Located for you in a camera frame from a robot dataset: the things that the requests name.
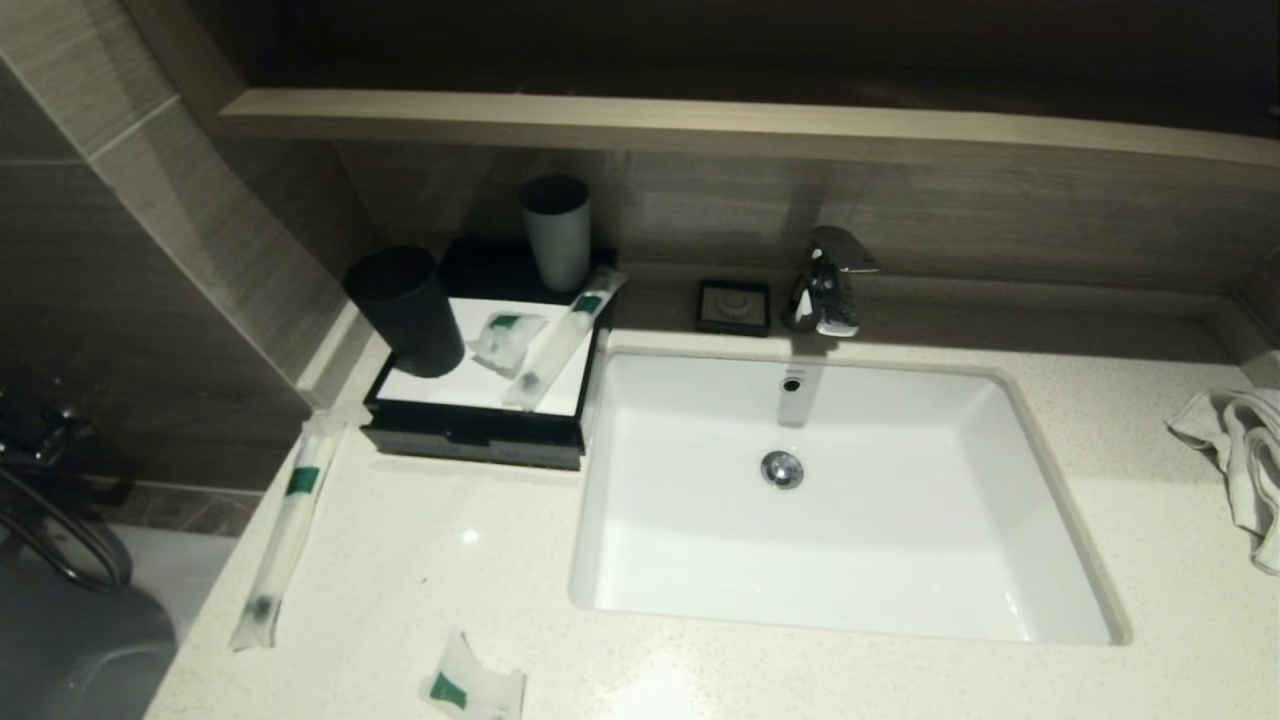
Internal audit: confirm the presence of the black plastic cup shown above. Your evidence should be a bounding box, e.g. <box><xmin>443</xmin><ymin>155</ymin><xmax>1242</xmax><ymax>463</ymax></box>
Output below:
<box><xmin>343</xmin><ymin>244</ymin><xmax>466</xmax><ymax>379</ymax></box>

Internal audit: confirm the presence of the black looped hose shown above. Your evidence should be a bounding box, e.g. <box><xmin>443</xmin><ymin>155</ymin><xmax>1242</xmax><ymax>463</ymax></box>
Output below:
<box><xmin>0</xmin><ymin>465</ymin><xmax>134</xmax><ymax>596</ymax></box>

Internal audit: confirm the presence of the chrome faucet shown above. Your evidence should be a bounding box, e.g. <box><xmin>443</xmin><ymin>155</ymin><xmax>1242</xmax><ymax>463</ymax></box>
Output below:
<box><xmin>781</xmin><ymin>226</ymin><xmax>881</xmax><ymax>338</ymax></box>

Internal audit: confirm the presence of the light wooden shelf ledge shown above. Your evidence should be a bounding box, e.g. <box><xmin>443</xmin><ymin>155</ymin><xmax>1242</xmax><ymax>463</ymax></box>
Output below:
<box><xmin>218</xmin><ymin>88</ymin><xmax>1280</xmax><ymax>169</ymax></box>

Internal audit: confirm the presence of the chrome wall valve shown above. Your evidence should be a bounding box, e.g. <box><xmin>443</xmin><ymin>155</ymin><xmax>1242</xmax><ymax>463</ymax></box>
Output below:
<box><xmin>0</xmin><ymin>385</ymin><xmax>96</xmax><ymax>471</ymax></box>

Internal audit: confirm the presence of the white towel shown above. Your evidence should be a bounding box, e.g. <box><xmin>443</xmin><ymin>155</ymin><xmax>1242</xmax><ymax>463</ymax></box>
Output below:
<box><xmin>1166</xmin><ymin>388</ymin><xmax>1280</xmax><ymax>576</ymax></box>

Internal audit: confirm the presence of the grey cup with dark rim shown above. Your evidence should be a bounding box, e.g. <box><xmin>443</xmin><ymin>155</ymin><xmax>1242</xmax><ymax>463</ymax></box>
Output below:
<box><xmin>517</xmin><ymin>176</ymin><xmax>592</xmax><ymax>293</ymax></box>

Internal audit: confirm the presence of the white ceramic sink basin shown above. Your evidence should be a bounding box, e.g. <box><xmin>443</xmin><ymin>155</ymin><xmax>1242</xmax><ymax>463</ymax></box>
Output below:
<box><xmin>568</xmin><ymin>345</ymin><xmax>1133</xmax><ymax>647</ymax></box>

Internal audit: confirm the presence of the small clear packet green label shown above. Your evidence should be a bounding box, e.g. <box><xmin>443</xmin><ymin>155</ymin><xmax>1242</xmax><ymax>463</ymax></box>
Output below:
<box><xmin>468</xmin><ymin>311</ymin><xmax>549</xmax><ymax>378</ymax></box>
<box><xmin>418</xmin><ymin>630</ymin><xmax>527</xmax><ymax>720</ymax></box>

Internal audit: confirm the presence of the long clear toothbrush packet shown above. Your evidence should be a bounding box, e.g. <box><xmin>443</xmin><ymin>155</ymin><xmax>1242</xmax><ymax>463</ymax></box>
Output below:
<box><xmin>229</xmin><ymin>412</ymin><xmax>346</xmax><ymax>653</ymax></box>
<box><xmin>502</xmin><ymin>266</ymin><xmax>629</xmax><ymax>412</ymax></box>

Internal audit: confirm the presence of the black amenity box with drawer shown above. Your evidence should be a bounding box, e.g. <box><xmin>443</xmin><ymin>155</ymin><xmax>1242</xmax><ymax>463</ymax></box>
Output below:
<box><xmin>360</xmin><ymin>236</ymin><xmax>618</xmax><ymax>472</ymax></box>

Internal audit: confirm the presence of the black square soap dish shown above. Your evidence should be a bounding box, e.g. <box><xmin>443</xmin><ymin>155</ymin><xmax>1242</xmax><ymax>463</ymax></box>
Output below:
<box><xmin>696</xmin><ymin>279</ymin><xmax>772</xmax><ymax>337</ymax></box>

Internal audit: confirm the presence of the chrome drain stopper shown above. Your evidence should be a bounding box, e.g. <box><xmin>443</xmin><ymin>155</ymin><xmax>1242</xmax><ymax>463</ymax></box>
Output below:
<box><xmin>760</xmin><ymin>450</ymin><xmax>805</xmax><ymax>491</ymax></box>

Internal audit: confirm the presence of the grey rounded bathroom fixture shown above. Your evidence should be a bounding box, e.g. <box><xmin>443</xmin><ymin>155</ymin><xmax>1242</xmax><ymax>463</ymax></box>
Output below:
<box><xmin>0</xmin><ymin>570</ymin><xmax>181</xmax><ymax>720</ymax></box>

